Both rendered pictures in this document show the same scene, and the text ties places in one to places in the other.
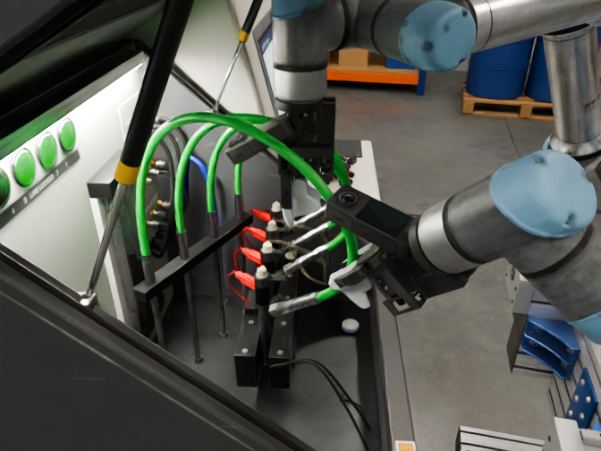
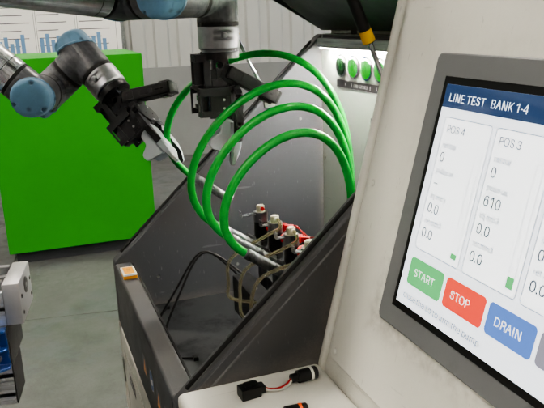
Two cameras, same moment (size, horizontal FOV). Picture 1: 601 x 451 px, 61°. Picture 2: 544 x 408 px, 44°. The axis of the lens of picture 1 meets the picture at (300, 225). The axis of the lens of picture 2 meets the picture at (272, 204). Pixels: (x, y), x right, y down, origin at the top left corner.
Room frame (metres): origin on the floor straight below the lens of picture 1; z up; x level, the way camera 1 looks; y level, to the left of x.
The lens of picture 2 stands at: (1.89, -0.42, 1.49)
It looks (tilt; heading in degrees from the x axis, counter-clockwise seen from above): 16 degrees down; 156
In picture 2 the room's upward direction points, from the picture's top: 2 degrees counter-clockwise
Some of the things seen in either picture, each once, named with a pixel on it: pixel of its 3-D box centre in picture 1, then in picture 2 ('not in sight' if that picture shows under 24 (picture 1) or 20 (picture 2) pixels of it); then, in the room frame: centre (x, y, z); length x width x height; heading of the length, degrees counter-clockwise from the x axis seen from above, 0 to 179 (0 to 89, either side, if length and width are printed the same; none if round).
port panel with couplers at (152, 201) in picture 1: (149, 171); not in sight; (0.98, 0.31, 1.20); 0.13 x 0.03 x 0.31; 176
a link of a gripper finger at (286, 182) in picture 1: (287, 180); not in sight; (0.69, 0.02, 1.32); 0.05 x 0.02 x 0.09; 177
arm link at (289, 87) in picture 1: (300, 81); (218, 40); (0.72, 0.00, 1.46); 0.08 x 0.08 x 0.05
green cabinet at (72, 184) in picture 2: not in sight; (72, 149); (-2.89, 0.16, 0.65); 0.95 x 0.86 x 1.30; 85
